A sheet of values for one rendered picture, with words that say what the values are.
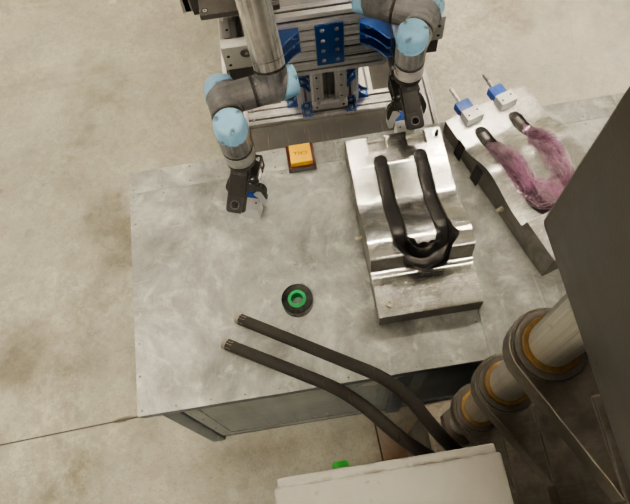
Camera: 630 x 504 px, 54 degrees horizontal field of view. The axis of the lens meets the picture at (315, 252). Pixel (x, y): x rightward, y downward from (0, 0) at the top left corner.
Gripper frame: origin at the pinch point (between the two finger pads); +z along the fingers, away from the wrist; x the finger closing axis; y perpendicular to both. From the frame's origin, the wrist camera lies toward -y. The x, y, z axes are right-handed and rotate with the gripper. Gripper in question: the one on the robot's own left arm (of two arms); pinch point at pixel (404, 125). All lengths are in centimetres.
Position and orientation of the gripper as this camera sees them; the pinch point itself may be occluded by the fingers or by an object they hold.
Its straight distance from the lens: 180.3
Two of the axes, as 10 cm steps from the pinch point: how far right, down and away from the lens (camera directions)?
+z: 0.6, 3.9, 9.2
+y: -1.8, -9.0, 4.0
